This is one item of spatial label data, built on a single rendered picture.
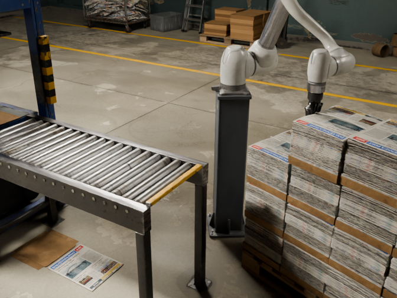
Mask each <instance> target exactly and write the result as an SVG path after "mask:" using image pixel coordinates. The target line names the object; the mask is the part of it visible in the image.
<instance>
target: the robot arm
mask: <svg viewBox="0 0 397 298"><path fill-rule="evenodd" d="M289 14H291V15H292V16H293V17H294V18H295V19H296V20H297V21H298V22H299V23H300V24H301V25H303V26H304V27H305V28H306V29H307V30H308V31H310V32H311V33H312V34H313V35H315V36H316V37H317V38H318V39H319V40H320V41H321V42H322V44H323V45H324V48H318V49H315V50H313V51H312V53H311V55H310V59H309V62H308V69H307V75H308V83H307V91H308V96H307V98H308V100H309V102H308V106H307V107H306V106H305V108H304V109H305V116H307V115H312V114H314V113H315V112H320V111H321V107H322V105H323V103H322V102H321V100H322V99H323V93H324V92H325V89H326V81H327V79H328V78H329V77H331V76H339V75H343V74H345V73H347V72H349V71H350V70H351V69H352V68H354V65H355V63H356V60H355V58H354V56H353V55H352V54H351V53H348V52H347V51H346V50H345V49H344V48H343V47H340V46H338V45H337V44H336V42H335V41H334V39H333V38H332V36H331V35H330V34H329V33H328V32H327V31H326V30H325V29H324V28H323V27H322V26H321V25H320V24H319V23H318V22H317V21H315V20H314V19H313V18H312V17H311V16H310V15H309V14H308V13H306V12H305V11H304V10H303V8H302V7H301V6H300V5H299V3H298V1H297V0H275V3H274V5H273V7H272V10H271V13H270V15H269V17H268V20H267V22H266V24H265V27H264V29H263V32H262V34H261V37H260V39H259V40H256V41H255V42H254V43H253V44H252V46H251V47H250V48H249V50H248V51H247V50H246V49H245V48H244V47H242V46H240V45H231V46H228V47H227V48H226V49H225V50H224V52H223V55H222V59H221V64H220V84H218V85H215V86H212V87H211V90H214V91H219V96H234V95H244V96H249V92H248V91H247V89H246V79H247V78H249V77H251V76H259V75H264V74H266V73H269V72H271V71H273V69H274V68H276V66H277V64H278V54H277V49H276V47H275V45H276V42H277V40H278V37H279V35H280V33H281V31H282V29H283V26H284V24H285V22H286V20H287V18H288V15H289Z"/></svg>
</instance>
